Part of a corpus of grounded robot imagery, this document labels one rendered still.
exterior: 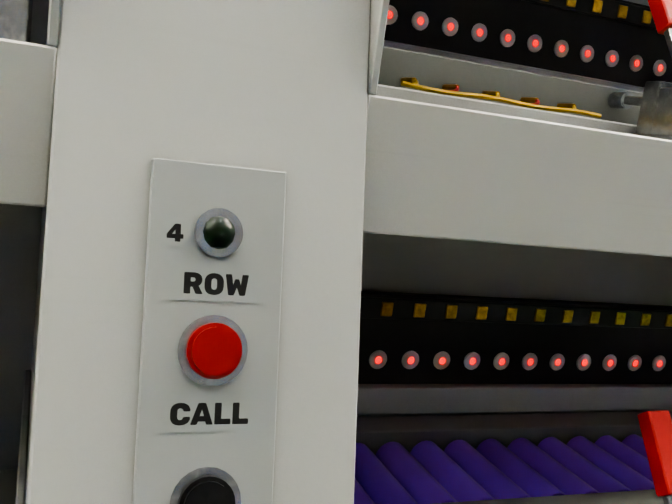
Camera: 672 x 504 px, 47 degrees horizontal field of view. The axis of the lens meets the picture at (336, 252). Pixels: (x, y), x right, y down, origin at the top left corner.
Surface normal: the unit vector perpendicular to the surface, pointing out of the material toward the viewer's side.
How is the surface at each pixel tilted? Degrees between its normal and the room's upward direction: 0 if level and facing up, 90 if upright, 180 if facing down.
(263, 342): 90
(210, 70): 90
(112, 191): 90
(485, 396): 106
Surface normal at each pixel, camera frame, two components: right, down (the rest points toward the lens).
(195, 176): 0.37, -0.06
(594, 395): 0.35, 0.21
